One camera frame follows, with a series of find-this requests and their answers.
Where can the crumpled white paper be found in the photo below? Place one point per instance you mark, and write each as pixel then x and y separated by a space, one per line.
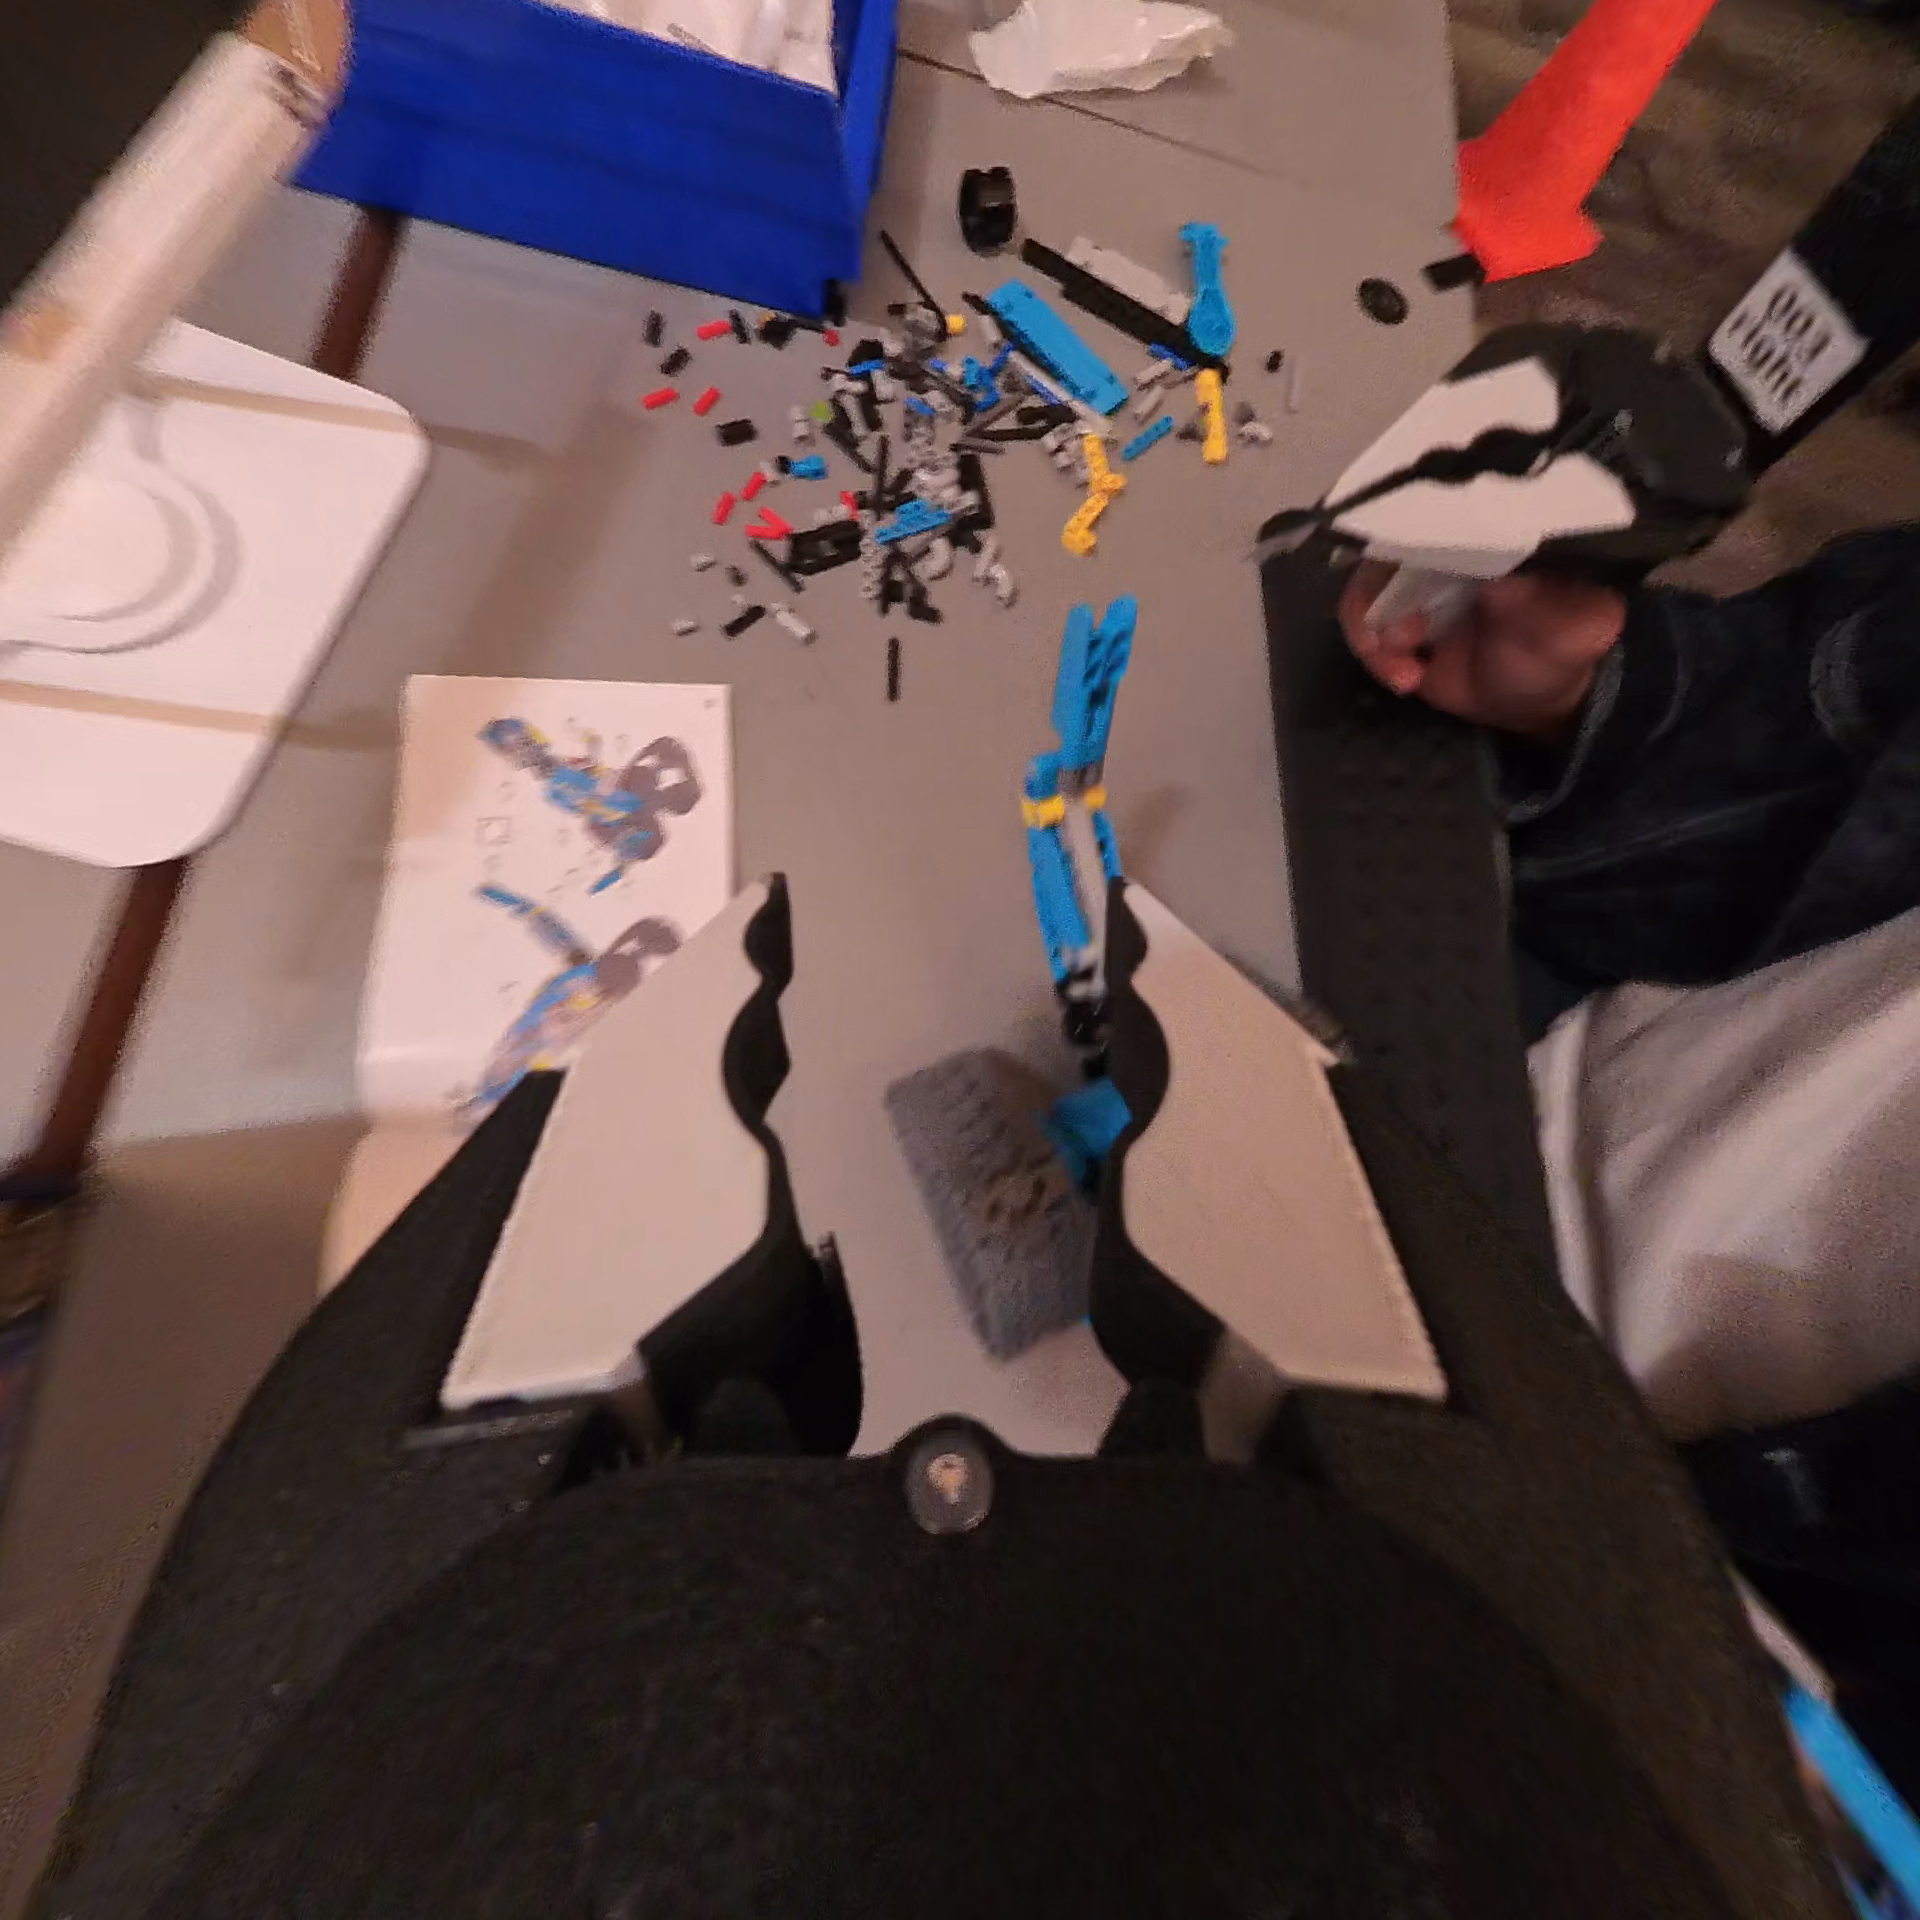
pixel 1095 43

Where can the black round disc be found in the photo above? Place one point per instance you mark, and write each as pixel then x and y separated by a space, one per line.
pixel 1385 297

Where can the open instruction booklet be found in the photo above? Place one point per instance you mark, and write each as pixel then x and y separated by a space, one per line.
pixel 481 930

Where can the white desk lamp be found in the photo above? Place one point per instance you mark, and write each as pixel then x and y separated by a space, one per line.
pixel 195 600

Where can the pile of small brick parts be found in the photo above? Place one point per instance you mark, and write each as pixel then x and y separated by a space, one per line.
pixel 931 451

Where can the blue brick robot arm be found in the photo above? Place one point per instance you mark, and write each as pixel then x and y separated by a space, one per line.
pixel 1090 705

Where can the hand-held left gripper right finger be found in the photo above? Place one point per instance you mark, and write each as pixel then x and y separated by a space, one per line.
pixel 1276 1214

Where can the blue plastic bin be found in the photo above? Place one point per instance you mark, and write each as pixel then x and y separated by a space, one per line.
pixel 601 150

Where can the grey desk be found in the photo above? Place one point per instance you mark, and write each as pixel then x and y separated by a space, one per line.
pixel 841 809

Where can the blue toy brick robot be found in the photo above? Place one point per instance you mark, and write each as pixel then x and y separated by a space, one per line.
pixel 1005 1201

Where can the orange traffic cone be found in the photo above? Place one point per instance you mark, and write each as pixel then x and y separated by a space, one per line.
pixel 1577 136

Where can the black toy wheel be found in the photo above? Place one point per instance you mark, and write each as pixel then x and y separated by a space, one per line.
pixel 990 210

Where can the person's right hand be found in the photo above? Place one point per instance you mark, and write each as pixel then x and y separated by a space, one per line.
pixel 1500 662

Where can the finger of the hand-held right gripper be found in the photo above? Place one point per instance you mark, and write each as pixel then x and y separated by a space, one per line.
pixel 1471 413
pixel 1485 517

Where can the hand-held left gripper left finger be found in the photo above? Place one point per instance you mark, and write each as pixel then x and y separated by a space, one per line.
pixel 630 1230

